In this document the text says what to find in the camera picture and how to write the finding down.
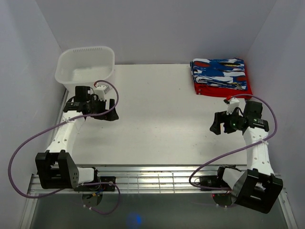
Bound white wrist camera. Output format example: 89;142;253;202
94;85;110;101
224;96;240;115

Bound red folded trousers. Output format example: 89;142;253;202
192;70;252;97

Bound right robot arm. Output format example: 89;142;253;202
210;98;283;214

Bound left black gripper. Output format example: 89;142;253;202
87;96;119;121

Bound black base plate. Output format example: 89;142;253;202
197;176;231;191
74;176;116;192

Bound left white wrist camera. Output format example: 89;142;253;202
94;85;110;101

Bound aluminium rail frame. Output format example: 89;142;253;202
20;166;297;229

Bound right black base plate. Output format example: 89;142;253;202
197;176;231;191

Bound blue patterned trousers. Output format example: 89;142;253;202
190;58;248;91

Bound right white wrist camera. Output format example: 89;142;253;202
224;96;240;115

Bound white plastic basin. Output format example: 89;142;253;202
55;46;115;93

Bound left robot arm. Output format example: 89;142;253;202
35;85;119;191

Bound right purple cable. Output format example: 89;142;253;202
189;94;278;208

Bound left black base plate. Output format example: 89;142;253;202
74;176;116;192

